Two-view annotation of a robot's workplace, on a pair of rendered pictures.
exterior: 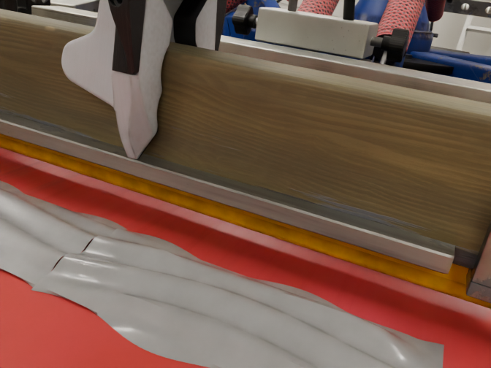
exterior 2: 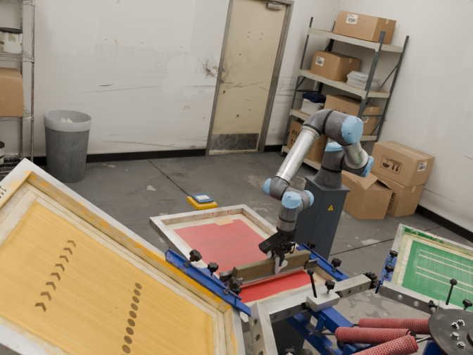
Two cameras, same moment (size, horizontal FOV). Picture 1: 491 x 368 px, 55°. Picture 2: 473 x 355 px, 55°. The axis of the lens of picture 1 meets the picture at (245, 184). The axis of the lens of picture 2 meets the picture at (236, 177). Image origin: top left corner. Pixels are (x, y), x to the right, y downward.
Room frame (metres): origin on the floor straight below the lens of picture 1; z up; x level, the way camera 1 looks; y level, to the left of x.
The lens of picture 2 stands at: (0.94, -1.53, 2.06)
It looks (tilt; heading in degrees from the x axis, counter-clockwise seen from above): 21 degrees down; 120
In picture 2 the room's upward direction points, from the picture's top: 11 degrees clockwise
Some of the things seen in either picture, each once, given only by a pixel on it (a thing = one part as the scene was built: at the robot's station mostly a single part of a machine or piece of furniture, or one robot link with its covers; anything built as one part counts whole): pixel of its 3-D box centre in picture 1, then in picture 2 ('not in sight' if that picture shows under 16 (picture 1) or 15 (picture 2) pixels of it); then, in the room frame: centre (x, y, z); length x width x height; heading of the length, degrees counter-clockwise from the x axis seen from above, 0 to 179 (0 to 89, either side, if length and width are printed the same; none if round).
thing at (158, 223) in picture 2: not in sight; (242, 251); (0.08, 0.13, 0.97); 0.79 x 0.58 x 0.04; 159
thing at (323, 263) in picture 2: not in sight; (319, 266); (0.41, 0.30, 0.98); 0.30 x 0.05 x 0.07; 159
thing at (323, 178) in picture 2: not in sight; (329, 174); (0.18, 0.77, 1.25); 0.15 x 0.15 x 0.10
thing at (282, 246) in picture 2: not in sight; (283, 239); (0.29, 0.08, 1.15); 0.09 x 0.08 x 0.12; 69
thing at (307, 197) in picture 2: not in sight; (298, 199); (0.27, 0.17, 1.31); 0.11 x 0.11 x 0.08; 88
